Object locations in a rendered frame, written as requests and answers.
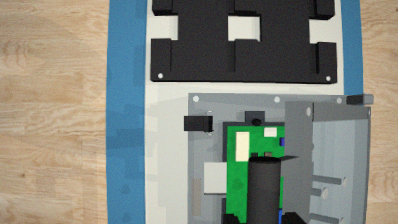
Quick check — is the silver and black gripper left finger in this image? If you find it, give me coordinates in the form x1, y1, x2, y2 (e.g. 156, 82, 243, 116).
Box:
223, 214, 240, 224

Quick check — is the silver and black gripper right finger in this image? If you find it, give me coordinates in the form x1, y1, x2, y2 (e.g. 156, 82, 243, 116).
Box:
281, 212, 306, 224

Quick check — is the green circuit board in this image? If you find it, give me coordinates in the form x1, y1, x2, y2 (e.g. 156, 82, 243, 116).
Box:
226, 126, 285, 224

